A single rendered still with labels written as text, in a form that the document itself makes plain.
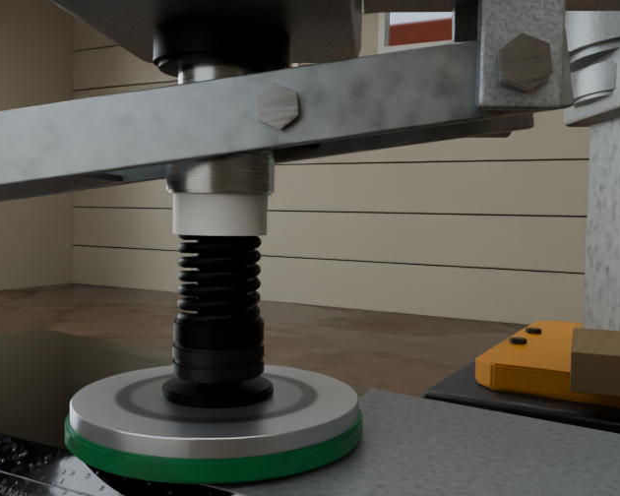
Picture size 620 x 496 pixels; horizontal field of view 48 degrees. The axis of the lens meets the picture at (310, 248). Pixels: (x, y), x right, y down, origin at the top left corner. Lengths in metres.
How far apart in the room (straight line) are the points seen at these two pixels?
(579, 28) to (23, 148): 0.88
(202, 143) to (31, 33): 9.01
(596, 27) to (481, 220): 5.66
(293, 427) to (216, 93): 0.22
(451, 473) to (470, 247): 6.32
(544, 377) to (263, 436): 0.65
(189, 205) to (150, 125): 0.06
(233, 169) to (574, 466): 0.31
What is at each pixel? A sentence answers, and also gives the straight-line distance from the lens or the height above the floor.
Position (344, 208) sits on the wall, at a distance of 7.25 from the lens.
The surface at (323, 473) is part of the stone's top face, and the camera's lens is 0.48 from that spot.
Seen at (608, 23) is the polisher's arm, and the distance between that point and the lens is 1.14.
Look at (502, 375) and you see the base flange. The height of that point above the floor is 0.76.
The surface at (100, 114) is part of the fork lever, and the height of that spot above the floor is 1.06.
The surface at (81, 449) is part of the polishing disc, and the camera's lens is 0.50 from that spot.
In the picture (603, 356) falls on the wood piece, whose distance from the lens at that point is 0.92.
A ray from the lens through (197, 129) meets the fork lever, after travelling 0.47.
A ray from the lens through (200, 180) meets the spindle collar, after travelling 0.49.
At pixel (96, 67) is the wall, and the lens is 9.49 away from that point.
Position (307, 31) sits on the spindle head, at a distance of 0.53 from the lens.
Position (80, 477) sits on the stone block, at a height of 0.81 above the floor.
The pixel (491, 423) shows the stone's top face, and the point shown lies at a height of 0.82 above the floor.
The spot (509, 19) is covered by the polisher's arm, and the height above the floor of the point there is 1.11.
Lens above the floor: 0.99
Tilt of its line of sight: 3 degrees down
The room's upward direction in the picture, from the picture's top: 1 degrees clockwise
